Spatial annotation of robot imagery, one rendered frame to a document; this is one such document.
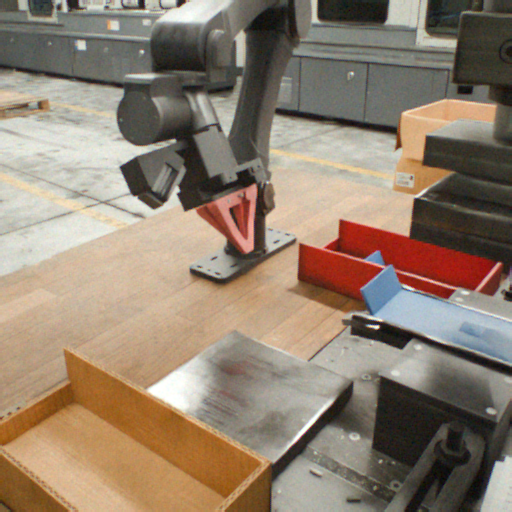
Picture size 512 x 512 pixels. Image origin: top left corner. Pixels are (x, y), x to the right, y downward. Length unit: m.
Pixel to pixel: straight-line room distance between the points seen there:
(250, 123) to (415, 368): 0.45
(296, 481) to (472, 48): 0.38
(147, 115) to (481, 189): 0.33
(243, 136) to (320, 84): 5.20
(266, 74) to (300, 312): 0.34
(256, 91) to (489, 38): 0.45
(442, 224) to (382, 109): 5.23
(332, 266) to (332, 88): 5.19
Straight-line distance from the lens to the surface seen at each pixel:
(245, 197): 0.68
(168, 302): 0.78
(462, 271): 0.85
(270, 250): 0.90
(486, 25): 0.46
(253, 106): 0.84
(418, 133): 2.93
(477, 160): 0.48
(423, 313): 0.61
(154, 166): 0.62
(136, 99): 0.62
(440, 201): 0.46
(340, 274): 0.79
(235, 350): 0.65
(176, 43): 0.67
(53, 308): 0.81
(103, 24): 8.52
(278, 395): 0.59
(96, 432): 0.59
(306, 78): 6.12
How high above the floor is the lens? 1.29
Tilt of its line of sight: 25 degrees down
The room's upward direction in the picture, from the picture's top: straight up
